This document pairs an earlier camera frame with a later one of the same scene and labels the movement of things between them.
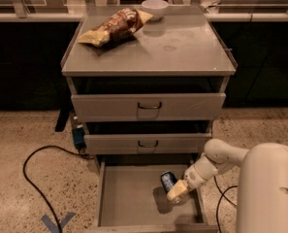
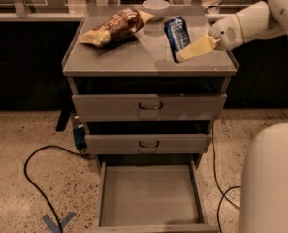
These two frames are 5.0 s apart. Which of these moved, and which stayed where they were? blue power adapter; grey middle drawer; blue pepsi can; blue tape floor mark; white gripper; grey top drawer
Moved: blue pepsi can; white gripper
Stayed: blue tape floor mark; blue power adapter; grey middle drawer; grey top drawer
